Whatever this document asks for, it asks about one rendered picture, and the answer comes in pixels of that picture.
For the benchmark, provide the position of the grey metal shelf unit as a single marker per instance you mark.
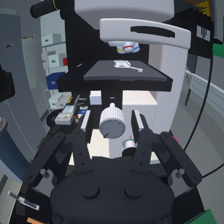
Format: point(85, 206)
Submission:
point(45, 98)

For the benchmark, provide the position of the small amber bottle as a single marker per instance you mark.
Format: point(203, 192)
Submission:
point(76, 119)

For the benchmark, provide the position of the white objective turret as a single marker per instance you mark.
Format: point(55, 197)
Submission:
point(125, 47)

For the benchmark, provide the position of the green flat sheet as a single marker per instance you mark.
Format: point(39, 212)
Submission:
point(203, 217)

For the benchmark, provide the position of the white ribbed focus knob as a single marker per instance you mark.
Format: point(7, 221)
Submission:
point(112, 120)

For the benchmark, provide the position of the open grey slide box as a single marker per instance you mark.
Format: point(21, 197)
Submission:
point(65, 114)

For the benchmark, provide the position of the black round stool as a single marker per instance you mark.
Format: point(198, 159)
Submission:
point(51, 118)

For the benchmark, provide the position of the blue card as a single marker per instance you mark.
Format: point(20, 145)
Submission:
point(81, 112)

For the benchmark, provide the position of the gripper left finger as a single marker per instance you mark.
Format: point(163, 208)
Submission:
point(43, 157)

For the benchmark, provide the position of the white wall trunking rail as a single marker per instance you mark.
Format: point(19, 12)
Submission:
point(208, 87)

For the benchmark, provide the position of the red small box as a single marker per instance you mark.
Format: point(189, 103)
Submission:
point(65, 61)

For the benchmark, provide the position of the black microscope stage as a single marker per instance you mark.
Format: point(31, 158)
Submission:
point(122, 77)

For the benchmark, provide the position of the yellow black strip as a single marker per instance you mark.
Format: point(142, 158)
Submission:
point(70, 99)

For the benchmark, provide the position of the grey tall cabinet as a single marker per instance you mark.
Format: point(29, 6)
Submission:
point(15, 78)

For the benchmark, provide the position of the glass slide pink sample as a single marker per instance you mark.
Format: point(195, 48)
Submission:
point(120, 63)

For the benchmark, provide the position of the black box-shaped device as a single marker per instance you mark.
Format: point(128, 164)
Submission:
point(6, 84)

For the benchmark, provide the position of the orange flat object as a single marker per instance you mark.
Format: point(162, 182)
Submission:
point(35, 220)

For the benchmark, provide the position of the blue storage box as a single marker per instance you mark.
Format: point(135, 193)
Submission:
point(52, 79)

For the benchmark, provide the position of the white microscope body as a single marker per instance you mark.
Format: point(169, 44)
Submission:
point(173, 70)

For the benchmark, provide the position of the white wall socket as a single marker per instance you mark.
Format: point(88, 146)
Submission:
point(188, 80)

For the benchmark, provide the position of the white cube box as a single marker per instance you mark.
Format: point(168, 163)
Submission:
point(95, 98)

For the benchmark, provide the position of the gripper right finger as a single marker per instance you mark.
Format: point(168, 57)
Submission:
point(180, 157)

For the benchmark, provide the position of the grey pen-shaped tool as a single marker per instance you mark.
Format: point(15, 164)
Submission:
point(23, 200)

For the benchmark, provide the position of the small white collar knob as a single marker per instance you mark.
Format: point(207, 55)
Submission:
point(129, 143)

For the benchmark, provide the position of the magenta small object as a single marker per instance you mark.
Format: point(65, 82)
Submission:
point(176, 139)

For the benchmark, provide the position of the green bin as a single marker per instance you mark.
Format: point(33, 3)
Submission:
point(218, 50)

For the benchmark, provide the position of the small black knurled knob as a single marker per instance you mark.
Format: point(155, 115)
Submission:
point(127, 151)

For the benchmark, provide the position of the yellow warning sign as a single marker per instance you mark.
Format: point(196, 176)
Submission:
point(204, 8)

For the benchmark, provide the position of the white storage box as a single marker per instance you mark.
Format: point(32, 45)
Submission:
point(56, 100)
point(49, 39)
point(53, 61)

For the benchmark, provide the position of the black knurled eyepiece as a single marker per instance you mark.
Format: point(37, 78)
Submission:
point(43, 7)

